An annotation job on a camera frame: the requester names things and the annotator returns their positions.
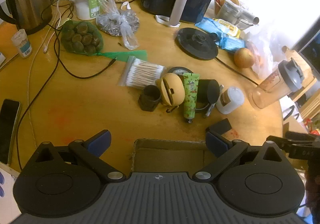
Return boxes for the black foam cylinder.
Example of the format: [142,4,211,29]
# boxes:
[197,79,221,105]

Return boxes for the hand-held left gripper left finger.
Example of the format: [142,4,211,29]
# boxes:
[34,129,127,183]

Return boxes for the small black plastic cup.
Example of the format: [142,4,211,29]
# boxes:
[138,84,161,112]

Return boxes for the clear container with foil roll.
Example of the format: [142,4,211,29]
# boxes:
[219,0,261,31]

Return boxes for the bag of cotton swabs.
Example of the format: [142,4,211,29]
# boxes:
[117,56,166,90]

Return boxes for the clear plastic bag orange contents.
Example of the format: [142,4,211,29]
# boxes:
[246,28,284,80]

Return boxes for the patterned paper stick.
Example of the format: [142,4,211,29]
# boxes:
[203,84,224,118]

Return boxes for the black tape roll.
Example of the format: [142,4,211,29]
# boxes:
[167,66,194,77]

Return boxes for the black audio cable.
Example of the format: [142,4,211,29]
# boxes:
[15,0,118,166]

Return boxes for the blue wet wipes packet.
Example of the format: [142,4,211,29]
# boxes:
[194,17,223,35]
[215,35,246,52]

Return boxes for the black foam block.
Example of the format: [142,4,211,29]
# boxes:
[205,118,232,137]

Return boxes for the clear shaker bottle grey lid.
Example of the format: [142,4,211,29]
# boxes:
[248,57,306,110]

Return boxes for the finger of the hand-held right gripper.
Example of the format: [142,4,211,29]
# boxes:
[266,135,315,159]
[285,130,316,142]

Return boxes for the white jar brown label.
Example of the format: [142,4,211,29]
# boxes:
[215,86,245,115]

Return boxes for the green net bag of kiwis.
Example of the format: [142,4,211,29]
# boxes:
[61,20,148,63]

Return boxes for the white usb cable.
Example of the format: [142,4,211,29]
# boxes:
[26,0,75,141]

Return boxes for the white plastic ring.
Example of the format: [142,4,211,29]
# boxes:
[155,14,181,27]

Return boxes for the apple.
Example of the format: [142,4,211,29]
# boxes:
[233,47,256,69]

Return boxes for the black smartphone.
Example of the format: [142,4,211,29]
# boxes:
[0,98,21,166]

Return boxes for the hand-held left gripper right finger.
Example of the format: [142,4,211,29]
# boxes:
[194,130,286,182]

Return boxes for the yellow wet wipes packet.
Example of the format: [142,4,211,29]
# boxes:
[214,18,242,38]

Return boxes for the black kettle base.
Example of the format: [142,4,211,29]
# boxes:
[177,27,219,60]

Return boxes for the cardboard box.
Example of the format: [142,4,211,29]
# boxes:
[130,138,209,174]

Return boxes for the plastic bag of seeds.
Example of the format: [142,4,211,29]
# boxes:
[96,0,140,51]

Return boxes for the dark monitor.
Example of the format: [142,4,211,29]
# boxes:
[294,15,320,69]

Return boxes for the small white bottle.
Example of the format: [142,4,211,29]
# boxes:
[11,29,33,59]

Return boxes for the cup with utensils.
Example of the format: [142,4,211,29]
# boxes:
[213,0,241,18]

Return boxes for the green hand cream tube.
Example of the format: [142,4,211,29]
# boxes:
[183,73,200,124]

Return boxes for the black power cord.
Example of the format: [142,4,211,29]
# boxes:
[214,57,260,87]

